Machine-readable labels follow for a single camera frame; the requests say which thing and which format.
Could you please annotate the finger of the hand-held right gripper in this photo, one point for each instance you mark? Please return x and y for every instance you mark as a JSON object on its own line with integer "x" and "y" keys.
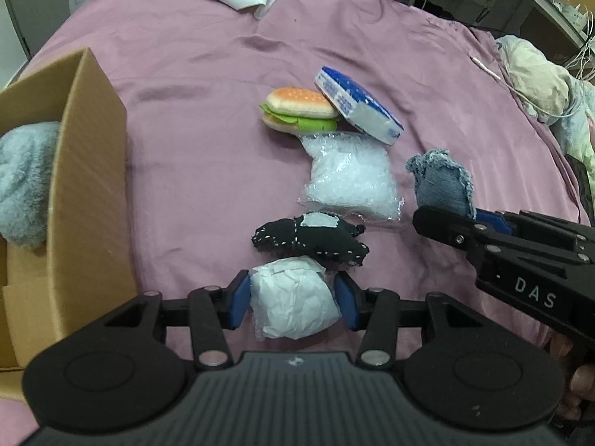
{"x": 441, "y": 225}
{"x": 496, "y": 222}

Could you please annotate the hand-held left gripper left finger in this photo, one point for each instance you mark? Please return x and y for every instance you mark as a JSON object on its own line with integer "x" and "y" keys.
{"x": 239, "y": 301}

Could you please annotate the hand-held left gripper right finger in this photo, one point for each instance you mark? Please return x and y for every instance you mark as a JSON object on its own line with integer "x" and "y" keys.
{"x": 346, "y": 304}

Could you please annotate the grey denim cloth piece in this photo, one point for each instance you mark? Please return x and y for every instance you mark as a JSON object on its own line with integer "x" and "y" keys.
{"x": 439, "y": 181}

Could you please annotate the white paper ball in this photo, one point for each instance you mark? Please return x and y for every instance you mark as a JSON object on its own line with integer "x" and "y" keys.
{"x": 293, "y": 302}

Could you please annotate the brown cardboard box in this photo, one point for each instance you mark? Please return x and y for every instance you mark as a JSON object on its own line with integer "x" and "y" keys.
{"x": 88, "y": 195}

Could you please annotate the person's right hand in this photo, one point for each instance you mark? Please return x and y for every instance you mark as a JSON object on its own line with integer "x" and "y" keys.
{"x": 578, "y": 381}

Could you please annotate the black stitched fabric car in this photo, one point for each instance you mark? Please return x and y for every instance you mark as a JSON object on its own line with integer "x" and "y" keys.
{"x": 311, "y": 237}

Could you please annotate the clear bubble wrap bag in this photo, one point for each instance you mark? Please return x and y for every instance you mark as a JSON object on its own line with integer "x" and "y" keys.
{"x": 348, "y": 176}

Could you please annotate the blue white tissue packet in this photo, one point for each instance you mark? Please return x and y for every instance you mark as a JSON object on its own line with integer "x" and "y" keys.
{"x": 358, "y": 104}

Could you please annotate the floral blanket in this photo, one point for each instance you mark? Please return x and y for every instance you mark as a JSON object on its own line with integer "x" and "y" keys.
{"x": 539, "y": 74}

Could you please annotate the toy hamburger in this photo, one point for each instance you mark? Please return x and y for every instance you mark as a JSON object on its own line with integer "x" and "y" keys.
{"x": 300, "y": 109}

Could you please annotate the pink bed sheet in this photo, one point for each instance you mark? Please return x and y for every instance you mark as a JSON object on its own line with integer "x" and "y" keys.
{"x": 195, "y": 102}

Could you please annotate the grey fluffy plush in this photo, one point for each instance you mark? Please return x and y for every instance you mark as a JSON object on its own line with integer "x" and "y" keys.
{"x": 25, "y": 181}

